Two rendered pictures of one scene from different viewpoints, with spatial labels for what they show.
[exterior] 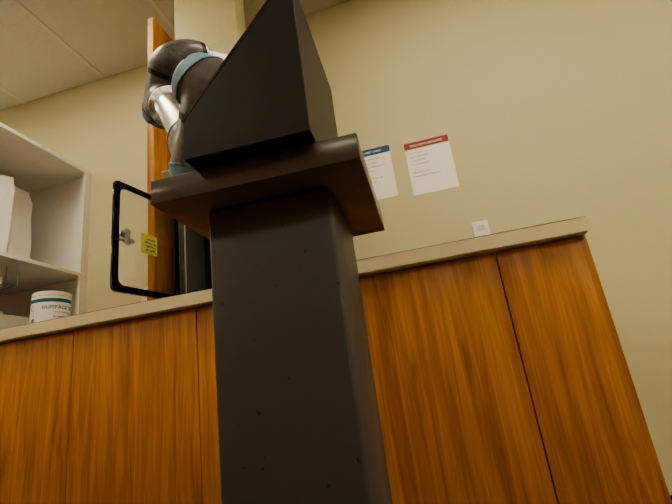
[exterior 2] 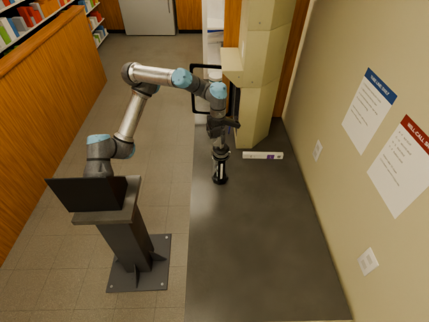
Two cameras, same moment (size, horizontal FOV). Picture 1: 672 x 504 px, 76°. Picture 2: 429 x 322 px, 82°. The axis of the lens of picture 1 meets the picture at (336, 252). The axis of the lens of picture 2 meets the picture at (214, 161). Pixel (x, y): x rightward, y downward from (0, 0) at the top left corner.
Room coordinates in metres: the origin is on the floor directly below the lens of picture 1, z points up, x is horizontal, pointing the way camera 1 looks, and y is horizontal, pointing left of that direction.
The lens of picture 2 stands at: (1.11, -0.89, 2.12)
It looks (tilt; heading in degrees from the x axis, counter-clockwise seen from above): 46 degrees down; 77
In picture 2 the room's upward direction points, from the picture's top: 1 degrees clockwise
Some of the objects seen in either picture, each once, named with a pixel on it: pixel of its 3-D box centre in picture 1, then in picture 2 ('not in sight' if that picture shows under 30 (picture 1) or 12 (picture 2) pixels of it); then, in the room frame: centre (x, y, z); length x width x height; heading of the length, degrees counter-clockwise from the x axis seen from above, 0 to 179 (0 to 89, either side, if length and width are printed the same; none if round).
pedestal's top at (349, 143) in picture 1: (285, 209); (109, 198); (0.70, 0.08, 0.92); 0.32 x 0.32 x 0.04; 80
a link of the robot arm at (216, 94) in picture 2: not in sight; (218, 96); (1.35, 0.07, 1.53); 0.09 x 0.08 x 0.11; 125
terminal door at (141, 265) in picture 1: (148, 243); (211, 91); (1.45, 0.68, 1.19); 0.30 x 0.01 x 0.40; 159
